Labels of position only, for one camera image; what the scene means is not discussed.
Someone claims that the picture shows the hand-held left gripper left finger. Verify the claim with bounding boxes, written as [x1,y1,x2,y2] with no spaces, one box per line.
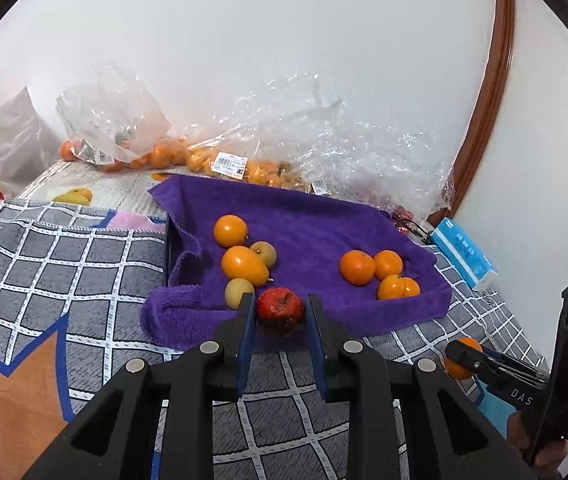
[22,292,257,480]

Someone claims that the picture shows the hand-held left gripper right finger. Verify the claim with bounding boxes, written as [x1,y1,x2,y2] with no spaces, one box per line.
[304,294,537,480]

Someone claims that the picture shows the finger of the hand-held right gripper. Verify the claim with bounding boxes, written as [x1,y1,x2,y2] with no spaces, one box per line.
[445,337,552,408]

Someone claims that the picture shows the small red apple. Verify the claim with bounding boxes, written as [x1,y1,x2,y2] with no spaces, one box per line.
[257,287,306,338]

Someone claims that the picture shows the yellow-green round fruit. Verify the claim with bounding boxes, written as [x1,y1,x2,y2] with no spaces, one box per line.
[250,241,278,267]
[225,278,255,311]

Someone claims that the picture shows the orange mango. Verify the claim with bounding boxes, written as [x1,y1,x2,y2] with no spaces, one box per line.
[221,245,269,287]

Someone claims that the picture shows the purple towel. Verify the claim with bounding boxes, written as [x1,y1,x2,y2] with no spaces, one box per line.
[140,175,452,351]

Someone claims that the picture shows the black tray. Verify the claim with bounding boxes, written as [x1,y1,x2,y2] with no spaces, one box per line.
[162,214,185,287]

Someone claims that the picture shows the clear bag of brown fruits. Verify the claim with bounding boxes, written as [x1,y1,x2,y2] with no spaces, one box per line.
[276,160,335,196]

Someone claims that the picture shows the person's right hand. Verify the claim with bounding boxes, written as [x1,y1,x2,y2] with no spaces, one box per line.
[506,410,568,476]

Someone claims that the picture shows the blue tissue pack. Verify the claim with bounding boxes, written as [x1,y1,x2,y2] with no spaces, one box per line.
[431,217,499,292]

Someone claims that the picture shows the grey checkered star mat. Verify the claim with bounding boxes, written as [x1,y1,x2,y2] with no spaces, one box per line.
[0,200,550,480]

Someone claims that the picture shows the crumpled clear plastic bag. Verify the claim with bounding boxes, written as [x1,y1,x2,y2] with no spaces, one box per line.
[244,67,460,213]

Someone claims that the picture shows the white fruit-print sheet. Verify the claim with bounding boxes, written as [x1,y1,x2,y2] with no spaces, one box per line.
[16,160,175,221]

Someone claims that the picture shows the clear bag of mandarins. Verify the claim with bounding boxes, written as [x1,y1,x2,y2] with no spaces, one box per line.
[56,62,189,173]

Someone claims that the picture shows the white plastic bag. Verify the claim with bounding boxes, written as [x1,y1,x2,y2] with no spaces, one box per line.
[0,87,62,201]

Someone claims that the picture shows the black cable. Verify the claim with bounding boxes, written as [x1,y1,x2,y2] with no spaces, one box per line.
[391,212,437,243]

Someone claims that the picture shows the brown wooden door frame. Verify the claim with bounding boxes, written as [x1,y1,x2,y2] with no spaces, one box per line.
[426,0,516,226]

